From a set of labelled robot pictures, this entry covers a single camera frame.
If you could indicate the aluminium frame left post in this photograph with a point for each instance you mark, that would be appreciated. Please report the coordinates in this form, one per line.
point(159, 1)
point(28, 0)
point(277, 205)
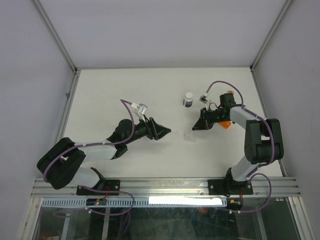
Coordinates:
point(54, 34)

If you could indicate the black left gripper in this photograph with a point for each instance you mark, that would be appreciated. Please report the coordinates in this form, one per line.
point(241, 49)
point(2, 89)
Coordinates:
point(154, 131)

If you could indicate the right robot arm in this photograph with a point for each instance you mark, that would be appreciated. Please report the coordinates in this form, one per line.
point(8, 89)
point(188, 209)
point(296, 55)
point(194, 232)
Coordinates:
point(263, 143)

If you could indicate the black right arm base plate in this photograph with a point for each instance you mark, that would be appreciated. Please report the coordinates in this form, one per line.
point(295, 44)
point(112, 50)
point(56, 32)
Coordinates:
point(227, 188)

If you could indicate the clear pill organizer box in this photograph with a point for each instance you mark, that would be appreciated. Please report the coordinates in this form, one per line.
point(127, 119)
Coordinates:
point(188, 136)

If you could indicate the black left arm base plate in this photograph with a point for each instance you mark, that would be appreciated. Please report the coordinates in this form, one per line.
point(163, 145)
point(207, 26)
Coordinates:
point(111, 187)

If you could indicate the aluminium frame post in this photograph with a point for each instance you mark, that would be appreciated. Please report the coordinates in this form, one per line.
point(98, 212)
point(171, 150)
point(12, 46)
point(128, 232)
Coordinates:
point(272, 31)
point(54, 34)

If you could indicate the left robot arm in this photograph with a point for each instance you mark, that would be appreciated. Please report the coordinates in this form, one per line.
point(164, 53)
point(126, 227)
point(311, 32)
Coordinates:
point(61, 165)

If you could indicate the grey slotted cable duct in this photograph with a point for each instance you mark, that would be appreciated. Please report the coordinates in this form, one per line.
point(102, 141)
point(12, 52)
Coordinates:
point(140, 202)

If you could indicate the white pill bottle blue label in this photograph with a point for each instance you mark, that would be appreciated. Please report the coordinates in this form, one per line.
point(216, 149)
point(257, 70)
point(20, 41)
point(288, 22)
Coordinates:
point(188, 100)

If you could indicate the aluminium mounting rail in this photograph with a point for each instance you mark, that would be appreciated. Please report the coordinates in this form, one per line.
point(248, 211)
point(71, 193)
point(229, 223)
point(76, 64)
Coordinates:
point(281, 187)

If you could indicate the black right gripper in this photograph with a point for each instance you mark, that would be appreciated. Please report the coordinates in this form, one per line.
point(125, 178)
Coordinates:
point(203, 122)

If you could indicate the aluminium frame right post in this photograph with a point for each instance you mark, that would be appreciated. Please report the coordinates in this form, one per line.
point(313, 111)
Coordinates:
point(272, 31)

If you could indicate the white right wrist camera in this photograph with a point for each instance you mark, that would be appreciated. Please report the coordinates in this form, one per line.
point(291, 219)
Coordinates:
point(204, 98)

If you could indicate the orange pill organizer box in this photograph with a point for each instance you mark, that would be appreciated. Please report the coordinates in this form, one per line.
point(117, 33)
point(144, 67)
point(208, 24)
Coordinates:
point(225, 124)

